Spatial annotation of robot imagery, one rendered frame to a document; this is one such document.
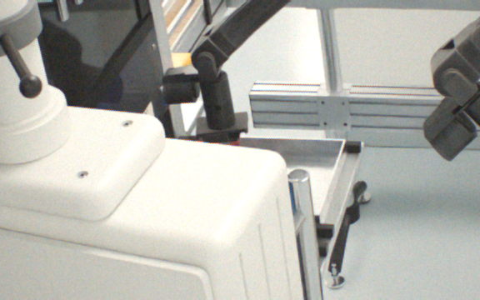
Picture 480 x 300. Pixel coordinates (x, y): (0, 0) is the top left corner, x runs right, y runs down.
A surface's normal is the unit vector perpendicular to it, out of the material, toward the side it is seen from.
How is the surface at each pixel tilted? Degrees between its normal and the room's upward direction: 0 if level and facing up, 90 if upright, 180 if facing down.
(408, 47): 90
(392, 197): 0
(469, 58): 79
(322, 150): 90
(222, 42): 84
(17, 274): 90
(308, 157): 0
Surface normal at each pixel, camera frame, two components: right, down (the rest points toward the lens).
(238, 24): -0.14, 0.40
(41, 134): 0.57, 0.37
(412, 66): -0.26, 0.55
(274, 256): 0.91, 0.11
